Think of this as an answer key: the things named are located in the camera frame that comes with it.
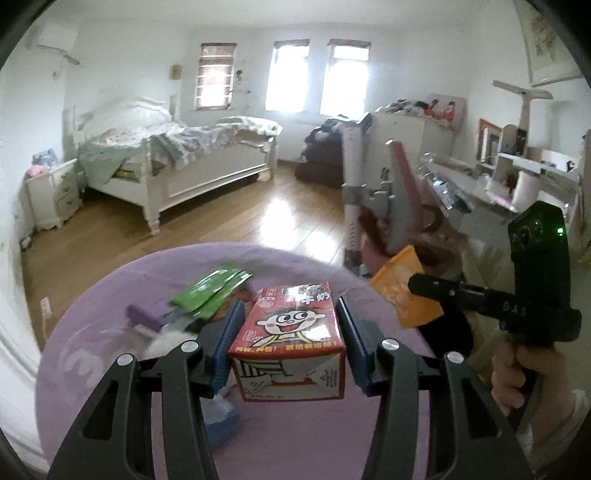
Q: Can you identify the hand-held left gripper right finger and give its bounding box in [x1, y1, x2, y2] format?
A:
[335, 295, 536, 480]

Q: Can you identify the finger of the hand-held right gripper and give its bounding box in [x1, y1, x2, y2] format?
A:
[409, 273, 485, 313]

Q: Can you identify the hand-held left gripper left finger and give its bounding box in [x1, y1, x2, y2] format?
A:
[46, 299, 245, 480]

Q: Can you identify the orange snack packet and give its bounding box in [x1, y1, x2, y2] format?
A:
[370, 244, 445, 329]

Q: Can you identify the red cartoon milk carton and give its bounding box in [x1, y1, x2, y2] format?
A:
[228, 282, 347, 403]

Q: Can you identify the person's right forearm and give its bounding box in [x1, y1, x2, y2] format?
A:
[522, 388, 589, 476]

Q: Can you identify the person's right hand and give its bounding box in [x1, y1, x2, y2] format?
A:
[490, 342, 578, 416]

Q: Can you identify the crumpled white tissue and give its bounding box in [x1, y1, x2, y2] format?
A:
[139, 322, 200, 361]

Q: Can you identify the green snack packet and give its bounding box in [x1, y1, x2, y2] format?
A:
[171, 265, 254, 320]

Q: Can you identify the blue plastic packet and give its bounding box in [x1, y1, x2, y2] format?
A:
[202, 394, 242, 449]

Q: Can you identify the small purple wrapper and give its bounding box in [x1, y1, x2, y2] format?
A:
[126, 305, 163, 330]

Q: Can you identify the pink and grey chair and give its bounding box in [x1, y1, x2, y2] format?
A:
[341, 127, 467, 278]

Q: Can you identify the white study desk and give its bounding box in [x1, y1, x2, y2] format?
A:
[416, 150, 583, 259]

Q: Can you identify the purple round tablecloth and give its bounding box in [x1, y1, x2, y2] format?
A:
[34, 241, 467, 480]

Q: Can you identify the white dresser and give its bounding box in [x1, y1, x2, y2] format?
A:
[372, 111, 455, 185]

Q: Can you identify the white wooden bed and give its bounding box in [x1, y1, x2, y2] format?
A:
[74, 97, 283, 236]

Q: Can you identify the pink and white desk lamp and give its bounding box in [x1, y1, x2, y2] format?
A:
[492, 79, 554, 155]

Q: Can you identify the printed picture with figures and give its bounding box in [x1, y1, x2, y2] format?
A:
[425, 93, 467, 131]

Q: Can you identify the dark pile of clothes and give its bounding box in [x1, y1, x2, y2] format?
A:
[295, 115, 370, 188]

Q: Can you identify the clothes heap on dresser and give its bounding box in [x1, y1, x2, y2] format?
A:
[376, 99, 432, 117]

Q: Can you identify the white nightstand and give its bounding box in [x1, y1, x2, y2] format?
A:
[25, 159, 85, 232]

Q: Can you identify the bright window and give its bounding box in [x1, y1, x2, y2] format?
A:
[265, 39, 310, 112]
[320, 39, 371, 116]

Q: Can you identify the window with brick view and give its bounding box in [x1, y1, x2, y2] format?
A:
[194, 42, 237, 112]

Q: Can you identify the white air conditioner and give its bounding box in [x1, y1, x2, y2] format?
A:
[36, 23, 80, 52]

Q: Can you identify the orange picture frame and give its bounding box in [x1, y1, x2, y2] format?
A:
[477, 119, 502, 162]

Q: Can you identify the framed wall picture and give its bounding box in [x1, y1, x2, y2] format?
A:
[512, 0, 583, 88]

